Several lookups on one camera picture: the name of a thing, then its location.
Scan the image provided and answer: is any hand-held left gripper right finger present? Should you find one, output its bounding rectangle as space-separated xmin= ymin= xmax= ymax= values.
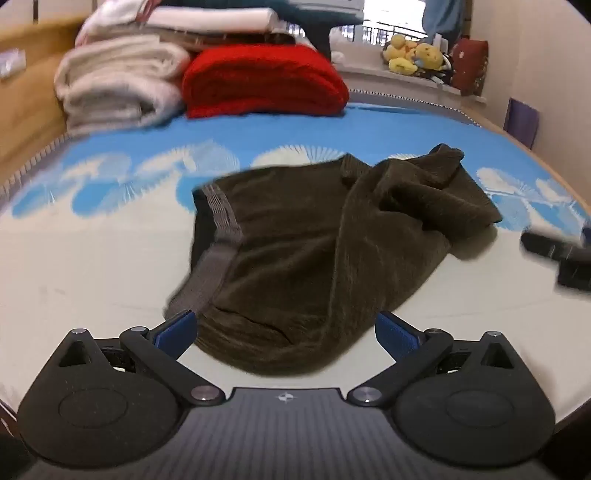
xmin=346 ymin=311 xmax=515 ymax=407

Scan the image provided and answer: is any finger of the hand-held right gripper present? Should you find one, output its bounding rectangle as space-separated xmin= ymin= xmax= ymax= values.
xmin=557 ymin=258 xmax=591 ymax=292
xmin=521 ymin=231 xmax=591 ymax=265

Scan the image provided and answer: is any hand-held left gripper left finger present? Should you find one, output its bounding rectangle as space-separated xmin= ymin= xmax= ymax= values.
xmin=59 ymin=310 xmax=226 ymax=407

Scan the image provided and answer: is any dark olive towel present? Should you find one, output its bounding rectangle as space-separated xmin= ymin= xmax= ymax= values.
xmin=165 ymin=143 xmax=504 ymax=377

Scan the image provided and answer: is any purple mat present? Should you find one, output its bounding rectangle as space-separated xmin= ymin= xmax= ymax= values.
xmin=503 ymin=97 xmax=540 ymax=150

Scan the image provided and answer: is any red cushion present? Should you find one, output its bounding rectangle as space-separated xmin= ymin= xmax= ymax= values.
xmin=450 ymin=38 xmax=489 ymax=97

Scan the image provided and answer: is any black white plush toy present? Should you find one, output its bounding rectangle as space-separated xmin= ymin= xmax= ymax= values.
xmin=422 ymin=52 xmax=452 ymax=86

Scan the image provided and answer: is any yellow bear plush toy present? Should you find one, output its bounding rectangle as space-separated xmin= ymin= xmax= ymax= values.
xmin=412 ymin=43 xmax=443 ymax=71

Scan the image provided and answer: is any yellow duck plush toy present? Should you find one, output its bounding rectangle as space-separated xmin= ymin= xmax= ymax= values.
xmin=382 ymin=34 xmax=420 ymax=75

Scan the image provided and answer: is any blue curtain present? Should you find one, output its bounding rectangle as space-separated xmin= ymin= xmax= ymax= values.
xmin=422 ymin=0 xmax=463 ymax=45

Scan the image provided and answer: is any cream folded blanket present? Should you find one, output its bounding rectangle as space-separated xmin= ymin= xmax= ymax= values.
xmin=54 ymin=34 xmax=192 ymax=136

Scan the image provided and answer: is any black window railing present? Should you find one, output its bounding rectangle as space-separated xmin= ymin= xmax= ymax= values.
xmin=362 ymin=21 xmax=426 ymax=48

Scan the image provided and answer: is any red folded blanket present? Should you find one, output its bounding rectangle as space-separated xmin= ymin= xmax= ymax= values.
xmin=181 ymin=44 xmax=350 ymax=119

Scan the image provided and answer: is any navy patterned folded cloth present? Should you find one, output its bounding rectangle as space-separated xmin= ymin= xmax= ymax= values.
xmin=175 ymin=30 xmax=296 ymax=49

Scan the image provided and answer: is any teal shark plush toy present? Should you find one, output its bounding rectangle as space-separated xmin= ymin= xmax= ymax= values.
xmin=157 ymin=0 xmax=366 ymax=60

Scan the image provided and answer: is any pink white folded cloth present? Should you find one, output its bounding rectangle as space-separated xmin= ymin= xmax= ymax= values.
xmin=75 ymin=0 xmax=160 ymax=46

